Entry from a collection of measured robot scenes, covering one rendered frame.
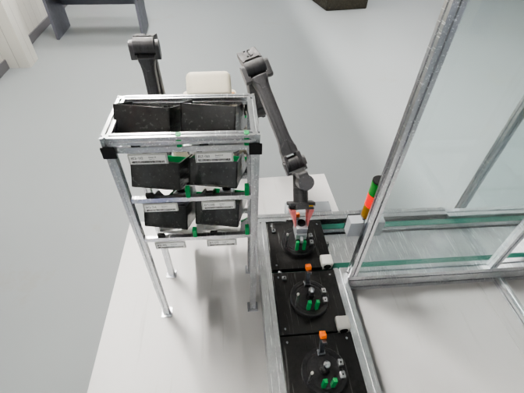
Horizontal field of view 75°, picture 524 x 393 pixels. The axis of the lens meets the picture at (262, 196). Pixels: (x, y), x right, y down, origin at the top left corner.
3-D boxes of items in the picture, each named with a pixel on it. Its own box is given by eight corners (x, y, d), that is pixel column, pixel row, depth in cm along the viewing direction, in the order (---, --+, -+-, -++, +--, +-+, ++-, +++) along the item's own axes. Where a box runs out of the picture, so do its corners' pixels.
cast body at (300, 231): (292, 227, 138) (294, 215, 133) (303, 226, 139) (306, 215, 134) (295, 243, 132) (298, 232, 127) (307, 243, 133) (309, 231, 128)
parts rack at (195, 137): (167, 270, 143) (115, 93, 87) (254, 265, 146) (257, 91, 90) (161, 317, 128) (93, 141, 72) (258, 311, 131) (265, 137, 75)
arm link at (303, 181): (302, 154, 131) (281, 162, 130) (309, 153, 120) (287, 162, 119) (313, 182, 133) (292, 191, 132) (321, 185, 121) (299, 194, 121)
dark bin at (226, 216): (214, 193, 129) (214, 175, 127) (248, 196, 129) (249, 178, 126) (195, 224, 103) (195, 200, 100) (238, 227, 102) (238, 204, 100)
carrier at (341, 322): (272, 276, 132) (274, 256, 123) (333, 272, 133) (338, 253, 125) (279, 338, 114) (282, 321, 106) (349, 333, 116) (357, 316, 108)
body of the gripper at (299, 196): (316, 207, 129) (315, 187, 128) (288, 208, 128) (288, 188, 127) (311, 204, 135) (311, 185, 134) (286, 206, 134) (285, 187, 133)
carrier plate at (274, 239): (266, 225, 150) (266, 222, 148) (319, 223, 152) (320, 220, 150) (271, 272, 133) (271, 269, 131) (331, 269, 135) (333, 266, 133)
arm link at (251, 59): (256, 36, 128) (231, 45, 127) (270, 62, 123) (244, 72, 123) (263, 104, 170) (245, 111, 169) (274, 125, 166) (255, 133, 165)
